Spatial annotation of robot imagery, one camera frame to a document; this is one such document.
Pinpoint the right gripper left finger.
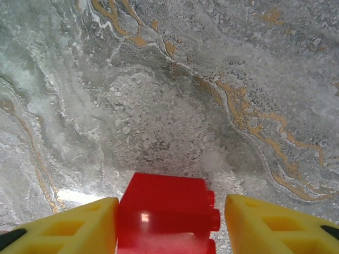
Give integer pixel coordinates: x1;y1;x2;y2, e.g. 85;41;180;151
0;197;119;254

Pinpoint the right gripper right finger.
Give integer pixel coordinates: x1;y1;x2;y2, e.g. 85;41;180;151
225;194;339;254

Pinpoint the red lego brick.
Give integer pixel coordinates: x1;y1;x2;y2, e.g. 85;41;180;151
116;172;221;254

